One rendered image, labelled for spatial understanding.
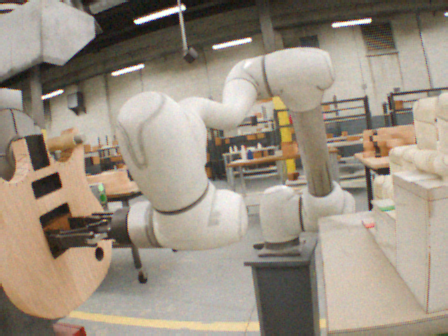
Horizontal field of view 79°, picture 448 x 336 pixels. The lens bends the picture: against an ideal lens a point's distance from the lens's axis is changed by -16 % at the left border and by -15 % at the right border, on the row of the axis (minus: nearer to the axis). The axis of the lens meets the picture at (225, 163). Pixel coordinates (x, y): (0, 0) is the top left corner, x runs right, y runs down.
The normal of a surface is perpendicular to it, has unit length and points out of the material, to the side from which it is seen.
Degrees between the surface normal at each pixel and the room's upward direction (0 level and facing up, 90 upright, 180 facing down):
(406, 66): 90
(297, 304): 90
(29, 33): 90
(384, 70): 90
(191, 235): 118
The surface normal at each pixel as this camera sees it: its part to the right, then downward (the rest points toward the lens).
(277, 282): -0.37, 0.11
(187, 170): 0.76, 0.20
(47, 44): 0.96, -0.13
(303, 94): -0.13, 0.70
